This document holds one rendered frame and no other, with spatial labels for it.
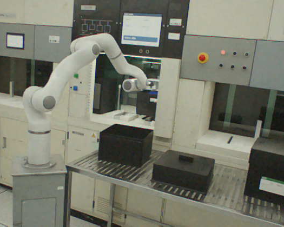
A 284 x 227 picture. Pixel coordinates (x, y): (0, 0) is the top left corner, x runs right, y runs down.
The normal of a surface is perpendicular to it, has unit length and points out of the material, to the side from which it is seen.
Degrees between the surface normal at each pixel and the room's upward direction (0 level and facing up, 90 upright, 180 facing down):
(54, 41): 90
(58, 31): 90
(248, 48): 90
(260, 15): 90
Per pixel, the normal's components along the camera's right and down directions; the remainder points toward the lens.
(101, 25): -0.40, 0.15
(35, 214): 0.36, 0.23
